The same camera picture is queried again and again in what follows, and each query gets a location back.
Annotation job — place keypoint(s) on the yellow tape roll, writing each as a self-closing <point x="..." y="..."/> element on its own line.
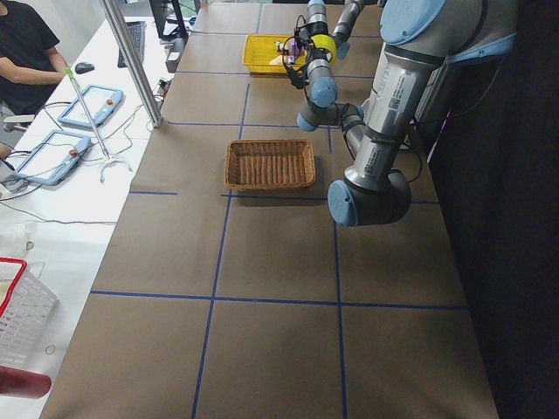
<point x="326" y="43"/>

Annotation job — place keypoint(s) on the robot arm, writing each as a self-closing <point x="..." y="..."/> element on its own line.
<point x="418" y="37"/>
<point x="336" y="22"/>

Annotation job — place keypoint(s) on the brown wicker basket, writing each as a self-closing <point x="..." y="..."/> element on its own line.
<point x="269" y="165"/>

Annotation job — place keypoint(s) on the yellow plastic basket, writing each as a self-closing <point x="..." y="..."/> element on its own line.
<point x="259" y="50"/>

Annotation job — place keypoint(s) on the purple foam cube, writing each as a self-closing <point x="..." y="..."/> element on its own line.
<point x="295" y="49"/>

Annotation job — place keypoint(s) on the panda toy figure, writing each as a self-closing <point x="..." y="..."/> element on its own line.
<point x="278" y="44"/>

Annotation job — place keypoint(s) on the black box device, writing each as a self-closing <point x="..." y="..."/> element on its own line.
<point x="175" y="52"/>

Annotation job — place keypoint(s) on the teach pendant far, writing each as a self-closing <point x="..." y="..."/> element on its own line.
<point x="101" y="102"/>

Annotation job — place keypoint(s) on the teach pendant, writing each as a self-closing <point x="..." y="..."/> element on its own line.
<point x="101" y="102"/>
<point x="53" y="158"/>

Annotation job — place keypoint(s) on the black monitor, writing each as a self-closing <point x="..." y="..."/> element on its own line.
<point x="169" y="20"/>

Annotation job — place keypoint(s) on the teach pendant near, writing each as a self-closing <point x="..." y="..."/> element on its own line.
<point x="53" y="158"/>

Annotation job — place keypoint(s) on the black computer mouse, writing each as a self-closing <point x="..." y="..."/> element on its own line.
<point x="83" y="67"/>

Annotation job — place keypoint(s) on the white red plastic crate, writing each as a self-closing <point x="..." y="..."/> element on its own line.
<point x="26" y="304"/>

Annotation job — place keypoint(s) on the person in black shirt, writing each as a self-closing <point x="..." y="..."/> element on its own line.
<point x="31" y="65"/>

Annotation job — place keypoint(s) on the red cylinder bottle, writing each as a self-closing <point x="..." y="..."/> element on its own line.
<point x="24" y="384"/>

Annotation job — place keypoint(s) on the aluminium frame post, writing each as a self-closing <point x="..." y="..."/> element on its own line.
<point x="120" y="30"/>

